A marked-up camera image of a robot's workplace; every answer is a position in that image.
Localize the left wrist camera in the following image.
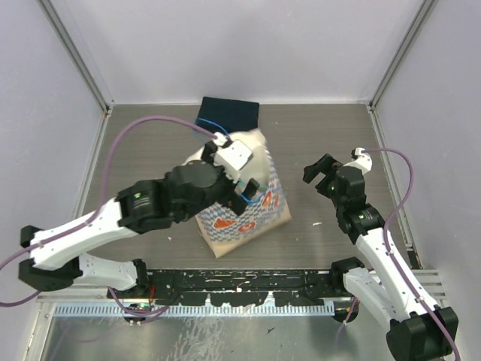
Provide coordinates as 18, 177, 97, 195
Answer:
213, 132, 253, 171

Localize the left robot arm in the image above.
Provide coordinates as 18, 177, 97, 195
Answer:
19, 140, 262, 298

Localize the slotted cable duct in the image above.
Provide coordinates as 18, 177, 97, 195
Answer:
53, 301, 335, 317

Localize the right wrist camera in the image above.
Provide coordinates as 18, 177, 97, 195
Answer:
350, 147, 373, 175

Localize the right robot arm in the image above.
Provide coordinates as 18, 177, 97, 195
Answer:
303, 148, 461, 360

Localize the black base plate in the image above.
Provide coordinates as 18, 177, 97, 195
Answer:
115, 269, 352, 307

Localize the dark folded cloth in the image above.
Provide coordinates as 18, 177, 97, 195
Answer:
195, 96, 260, 133

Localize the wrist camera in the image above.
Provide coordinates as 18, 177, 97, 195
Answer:
213, 132, 253, 171
350, 147, 373, 175

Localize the checkered paper bag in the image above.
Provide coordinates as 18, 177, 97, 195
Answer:
195, 129, 292, 258

